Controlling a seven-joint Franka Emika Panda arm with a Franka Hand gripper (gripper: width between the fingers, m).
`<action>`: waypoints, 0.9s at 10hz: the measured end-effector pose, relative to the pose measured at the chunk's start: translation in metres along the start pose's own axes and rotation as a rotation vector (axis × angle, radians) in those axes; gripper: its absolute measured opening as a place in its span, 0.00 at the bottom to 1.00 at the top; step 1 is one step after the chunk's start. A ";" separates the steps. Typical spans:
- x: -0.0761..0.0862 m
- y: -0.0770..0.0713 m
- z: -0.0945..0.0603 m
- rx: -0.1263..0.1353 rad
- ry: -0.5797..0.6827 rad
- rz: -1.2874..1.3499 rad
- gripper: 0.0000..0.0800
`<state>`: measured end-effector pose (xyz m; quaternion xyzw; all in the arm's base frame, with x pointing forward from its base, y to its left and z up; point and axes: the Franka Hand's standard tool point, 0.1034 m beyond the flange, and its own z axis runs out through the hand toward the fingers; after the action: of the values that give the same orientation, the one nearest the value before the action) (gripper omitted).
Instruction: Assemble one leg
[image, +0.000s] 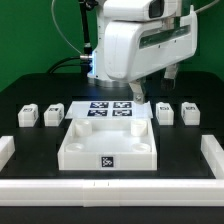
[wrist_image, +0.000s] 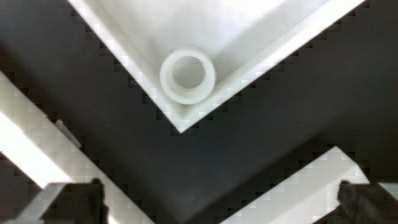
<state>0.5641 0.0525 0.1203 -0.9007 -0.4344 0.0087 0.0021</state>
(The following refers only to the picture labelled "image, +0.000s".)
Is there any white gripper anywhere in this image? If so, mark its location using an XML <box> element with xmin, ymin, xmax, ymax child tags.
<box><xmin>104</xmin><ymin>9</ymin><xmax>197</xmax><ymax>102</ymax></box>

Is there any white square table top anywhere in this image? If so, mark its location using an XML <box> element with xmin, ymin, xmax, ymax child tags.
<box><xmin>58</xmin><ymin>118</ymin><xmax>157</xmax><ymax>171</ymax></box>

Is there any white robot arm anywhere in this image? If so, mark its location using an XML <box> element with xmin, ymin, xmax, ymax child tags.
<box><xmin>88</xmin><ymin>0</ymin><xmax>198</xmax><ymax>104</ymax></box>

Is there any white marker sheet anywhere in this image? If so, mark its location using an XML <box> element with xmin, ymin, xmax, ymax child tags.
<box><xmin>65</xmin><ymin>101</ymin><xmax>153</xmax><ymax>119</ymax></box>

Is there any white U-shaped fence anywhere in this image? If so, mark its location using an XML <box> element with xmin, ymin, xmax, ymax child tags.
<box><xmin>0</xmin><ymin>135</ymin><xmax>224</xmax><ymax>207</ymax></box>

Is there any black cable bundle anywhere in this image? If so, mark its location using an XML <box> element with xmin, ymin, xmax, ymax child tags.
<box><xmin>46</xmin><ymin>56</ymin><xmax>88</xmax><ymax>74</ymax></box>

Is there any grey cable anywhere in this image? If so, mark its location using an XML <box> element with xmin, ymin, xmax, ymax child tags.
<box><xmin>51</xmin><ymin>0</ymin><xmax>84</xmax><ymax>56</ymax></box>

